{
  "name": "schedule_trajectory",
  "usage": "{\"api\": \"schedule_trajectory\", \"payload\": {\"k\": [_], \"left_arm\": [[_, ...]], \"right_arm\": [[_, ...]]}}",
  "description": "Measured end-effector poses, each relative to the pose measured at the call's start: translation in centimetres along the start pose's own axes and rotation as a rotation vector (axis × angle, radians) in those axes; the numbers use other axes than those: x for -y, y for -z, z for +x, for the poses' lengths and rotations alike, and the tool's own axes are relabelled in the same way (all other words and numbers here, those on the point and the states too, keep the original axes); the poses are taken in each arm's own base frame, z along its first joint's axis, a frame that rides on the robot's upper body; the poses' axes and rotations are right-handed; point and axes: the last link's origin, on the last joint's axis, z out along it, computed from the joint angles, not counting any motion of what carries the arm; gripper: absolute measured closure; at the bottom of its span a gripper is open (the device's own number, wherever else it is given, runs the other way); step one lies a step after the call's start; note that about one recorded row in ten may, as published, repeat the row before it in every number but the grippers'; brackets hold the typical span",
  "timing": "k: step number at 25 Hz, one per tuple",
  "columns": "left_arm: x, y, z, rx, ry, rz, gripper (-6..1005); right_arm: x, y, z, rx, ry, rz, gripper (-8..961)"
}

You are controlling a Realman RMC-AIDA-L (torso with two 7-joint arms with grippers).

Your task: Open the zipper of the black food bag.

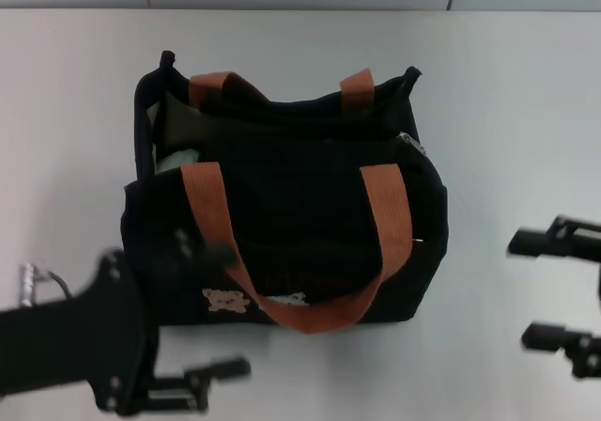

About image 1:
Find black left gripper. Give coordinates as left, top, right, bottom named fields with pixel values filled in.
left=0, top=249, right=253, bottom=417

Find black food bag brown handles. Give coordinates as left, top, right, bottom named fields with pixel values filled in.
left=119, top=50, right=451, bottom=336

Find silver zipper pull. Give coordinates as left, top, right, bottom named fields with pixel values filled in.
left=398, top=130, right=429, bottom=159

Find blue terry towel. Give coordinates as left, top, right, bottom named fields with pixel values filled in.
left=156, top=147, right=202, bottom=174

